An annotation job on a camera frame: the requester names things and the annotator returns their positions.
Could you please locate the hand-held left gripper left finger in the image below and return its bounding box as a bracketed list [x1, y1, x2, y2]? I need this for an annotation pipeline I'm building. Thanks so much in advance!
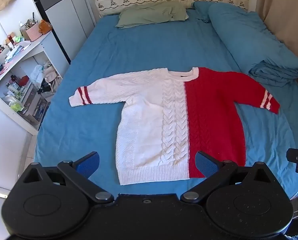
[23, 151, 114, 205]

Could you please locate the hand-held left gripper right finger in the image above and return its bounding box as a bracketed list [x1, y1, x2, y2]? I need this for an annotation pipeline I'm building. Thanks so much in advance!
[180, 151, 277, 204]

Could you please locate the white and red knit sweater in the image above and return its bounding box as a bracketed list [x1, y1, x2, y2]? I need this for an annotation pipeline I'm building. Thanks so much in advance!
[69, 67, 281, 186]

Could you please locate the green plastic packet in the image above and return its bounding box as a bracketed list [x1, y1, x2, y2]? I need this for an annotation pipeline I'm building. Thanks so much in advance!
[10, 102, 24, 113]

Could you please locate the beige handbag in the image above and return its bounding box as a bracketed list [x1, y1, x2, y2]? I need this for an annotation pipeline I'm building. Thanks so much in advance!
[43, 62, 62, 90]

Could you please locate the white plastic bag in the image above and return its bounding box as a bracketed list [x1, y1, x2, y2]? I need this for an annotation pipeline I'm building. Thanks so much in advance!
[30, 65, 44, 84]

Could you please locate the red box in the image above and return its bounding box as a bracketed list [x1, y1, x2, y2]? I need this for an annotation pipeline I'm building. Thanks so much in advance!
[18, 75, 30, 87]

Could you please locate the white shelf unit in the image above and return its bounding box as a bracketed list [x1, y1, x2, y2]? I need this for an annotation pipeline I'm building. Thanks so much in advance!
[0, 31, 71, 134]

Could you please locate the bed with blue sheet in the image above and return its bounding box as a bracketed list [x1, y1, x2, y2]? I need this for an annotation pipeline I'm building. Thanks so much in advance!
[34, 7, 298, 205]

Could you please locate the blue folded duvet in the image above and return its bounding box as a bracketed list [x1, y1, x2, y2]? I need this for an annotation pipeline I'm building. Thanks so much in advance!
[194, 1, 298, 87]

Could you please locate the beige curtain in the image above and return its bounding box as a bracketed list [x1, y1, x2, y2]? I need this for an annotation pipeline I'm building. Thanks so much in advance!
[249, 0, 298, 140]

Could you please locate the pink pen holder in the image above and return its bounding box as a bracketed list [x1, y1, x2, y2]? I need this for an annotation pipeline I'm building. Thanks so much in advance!
[26, 25, 42, 42]

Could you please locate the brown teddy bear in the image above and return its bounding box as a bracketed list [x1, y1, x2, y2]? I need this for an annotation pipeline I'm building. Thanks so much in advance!
[38, 19, 52, 34]

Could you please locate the white and grey wardrobe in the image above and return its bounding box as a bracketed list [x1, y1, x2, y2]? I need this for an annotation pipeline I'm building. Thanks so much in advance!
[26, 0, 96, 64]

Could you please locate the green pillow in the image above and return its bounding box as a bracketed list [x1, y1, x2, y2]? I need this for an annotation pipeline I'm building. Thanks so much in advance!
[115, 0, 189, 28]

